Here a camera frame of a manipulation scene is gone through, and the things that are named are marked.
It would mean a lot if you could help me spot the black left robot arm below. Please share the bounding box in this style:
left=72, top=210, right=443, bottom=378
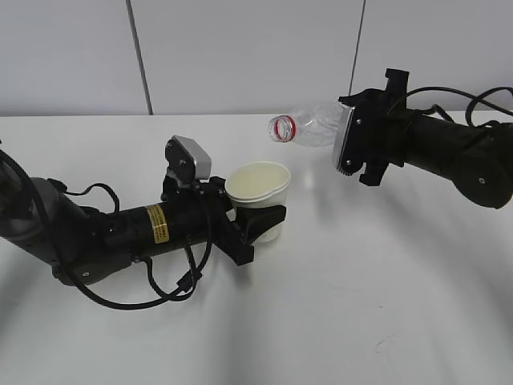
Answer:
left=1, top=153, right=286, bottom=286

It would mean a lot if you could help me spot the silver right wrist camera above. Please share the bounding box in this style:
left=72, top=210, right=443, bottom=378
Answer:
left=332, top=106, right=365, bottom=176

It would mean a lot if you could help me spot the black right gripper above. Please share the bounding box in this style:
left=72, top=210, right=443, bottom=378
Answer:
left=338, top=68, right=410, bottom=186

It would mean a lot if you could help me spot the Nongfu Spring water bottle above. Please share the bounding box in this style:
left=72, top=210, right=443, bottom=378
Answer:
left=268, top=101, right=353, bottom=148

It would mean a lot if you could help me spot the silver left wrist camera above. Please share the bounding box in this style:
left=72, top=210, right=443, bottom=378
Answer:
left=165, top=135, right=212, bottom=188

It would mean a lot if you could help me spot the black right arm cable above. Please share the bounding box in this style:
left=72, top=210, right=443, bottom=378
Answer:
left=404, top=86, right=513, bottom=128

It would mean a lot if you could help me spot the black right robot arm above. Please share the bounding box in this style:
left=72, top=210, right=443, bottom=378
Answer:
left=332, top=68, right=512, bottom=209

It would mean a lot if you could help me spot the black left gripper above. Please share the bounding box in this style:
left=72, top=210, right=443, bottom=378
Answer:
left=161, top=176, right=286, bottom=265

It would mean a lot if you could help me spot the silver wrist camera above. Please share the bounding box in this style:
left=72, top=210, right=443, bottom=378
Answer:
left=165, top=135, right=212, bottom=188
left=332, top=106, right=365, bottom=176

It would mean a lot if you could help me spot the white paper cup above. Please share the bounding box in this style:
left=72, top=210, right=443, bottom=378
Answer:
left=224, top=160, right=291, bottom=244

